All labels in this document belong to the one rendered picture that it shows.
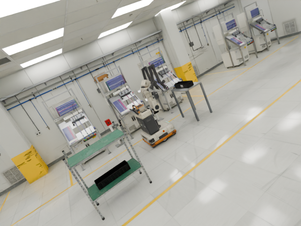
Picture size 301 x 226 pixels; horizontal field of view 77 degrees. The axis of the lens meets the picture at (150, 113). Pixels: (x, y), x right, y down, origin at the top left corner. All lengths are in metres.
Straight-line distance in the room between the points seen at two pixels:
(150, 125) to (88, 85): 3.43
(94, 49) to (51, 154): 3.75
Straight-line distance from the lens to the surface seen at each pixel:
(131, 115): 5.51
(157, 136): 4.15
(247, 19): 9.25
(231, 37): 8.23
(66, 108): 5.30
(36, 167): 6.62
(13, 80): 6.92
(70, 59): 6.93
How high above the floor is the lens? 1.83
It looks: 16 degrees down
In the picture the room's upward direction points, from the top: 25 degrees counter-clockwise
